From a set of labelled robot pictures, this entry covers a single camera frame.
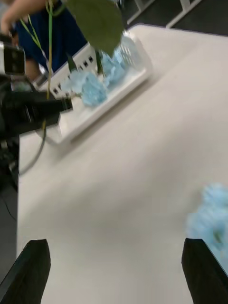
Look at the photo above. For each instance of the shallow white slotted box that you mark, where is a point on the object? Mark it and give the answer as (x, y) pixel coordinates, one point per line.
(95, 115)

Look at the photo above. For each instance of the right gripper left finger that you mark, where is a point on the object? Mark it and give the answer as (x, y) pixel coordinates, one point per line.
(26, 275)

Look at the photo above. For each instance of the pale blue flower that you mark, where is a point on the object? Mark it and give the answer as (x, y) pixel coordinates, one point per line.
(93, 89)
(210, 218)
(116, 65)
(99, 26)

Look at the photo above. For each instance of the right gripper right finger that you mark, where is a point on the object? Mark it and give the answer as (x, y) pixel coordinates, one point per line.
(206, 278)

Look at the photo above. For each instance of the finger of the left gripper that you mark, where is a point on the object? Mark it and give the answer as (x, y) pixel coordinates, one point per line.
(64, 104)
(42, 118)

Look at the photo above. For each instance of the person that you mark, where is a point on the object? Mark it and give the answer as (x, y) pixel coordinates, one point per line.
(61, 35)

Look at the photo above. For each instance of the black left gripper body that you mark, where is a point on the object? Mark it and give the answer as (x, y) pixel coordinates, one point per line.
(14, 111)

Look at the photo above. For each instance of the silver and black left arm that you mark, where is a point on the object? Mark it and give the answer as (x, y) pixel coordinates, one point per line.
(9, 154)

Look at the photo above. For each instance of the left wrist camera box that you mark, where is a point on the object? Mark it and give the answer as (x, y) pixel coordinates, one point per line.
(13, 59)

